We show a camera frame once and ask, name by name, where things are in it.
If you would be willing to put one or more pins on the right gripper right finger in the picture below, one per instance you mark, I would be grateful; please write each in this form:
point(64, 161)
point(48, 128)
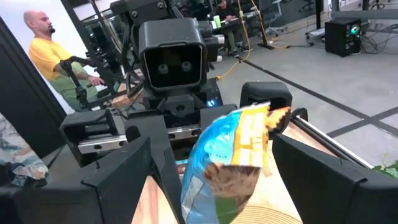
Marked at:
point(335, 193)

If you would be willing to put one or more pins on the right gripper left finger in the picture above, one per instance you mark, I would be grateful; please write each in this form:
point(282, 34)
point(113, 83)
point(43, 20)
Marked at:
point(77, 202)

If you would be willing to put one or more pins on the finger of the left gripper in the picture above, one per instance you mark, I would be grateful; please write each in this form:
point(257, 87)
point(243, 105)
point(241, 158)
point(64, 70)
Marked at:
point(161, 149)
point(214, 113)

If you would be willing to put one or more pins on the blue-green granola bar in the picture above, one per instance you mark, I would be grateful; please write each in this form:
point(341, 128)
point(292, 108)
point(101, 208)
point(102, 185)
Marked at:
point(224, 149)

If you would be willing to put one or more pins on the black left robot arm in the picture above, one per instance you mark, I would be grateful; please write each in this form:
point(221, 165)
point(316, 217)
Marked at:
point(146, 9)

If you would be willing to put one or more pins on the clear grey plastic bin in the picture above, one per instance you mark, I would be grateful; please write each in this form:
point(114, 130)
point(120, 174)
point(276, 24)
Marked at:
point(31, 174)

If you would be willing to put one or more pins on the round woven straw placemat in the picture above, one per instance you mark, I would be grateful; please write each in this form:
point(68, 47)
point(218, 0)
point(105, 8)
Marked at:
point(264, 216)

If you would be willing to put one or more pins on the black flat panel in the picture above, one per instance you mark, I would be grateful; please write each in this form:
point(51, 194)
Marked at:
point(25, 93)

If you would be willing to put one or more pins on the black metal rack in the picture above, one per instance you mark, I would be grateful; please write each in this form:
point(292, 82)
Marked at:
point(90, 46)

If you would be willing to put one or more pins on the person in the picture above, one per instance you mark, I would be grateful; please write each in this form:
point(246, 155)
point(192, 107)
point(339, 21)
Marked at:
point(46, 56)
point(225, 12)

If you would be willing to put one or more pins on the green cup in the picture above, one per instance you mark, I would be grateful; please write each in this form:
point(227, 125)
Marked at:
point(217, 21)

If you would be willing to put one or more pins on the black-legged office desk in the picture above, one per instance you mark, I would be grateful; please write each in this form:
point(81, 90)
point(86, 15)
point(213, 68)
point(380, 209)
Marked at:
point(264, 34)

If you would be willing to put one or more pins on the black computer tower with light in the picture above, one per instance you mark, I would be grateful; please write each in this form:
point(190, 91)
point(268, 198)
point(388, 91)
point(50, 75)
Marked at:
point(337, 40)

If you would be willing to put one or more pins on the black desk leg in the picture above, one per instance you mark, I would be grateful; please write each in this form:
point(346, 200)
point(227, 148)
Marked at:
point(319, 14)

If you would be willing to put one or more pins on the black aluminium table frame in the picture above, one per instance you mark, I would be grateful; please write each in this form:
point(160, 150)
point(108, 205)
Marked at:
point(326, 141)

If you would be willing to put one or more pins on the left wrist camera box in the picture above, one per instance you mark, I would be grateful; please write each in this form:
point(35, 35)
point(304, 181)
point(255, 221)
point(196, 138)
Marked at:
point(172, 62)

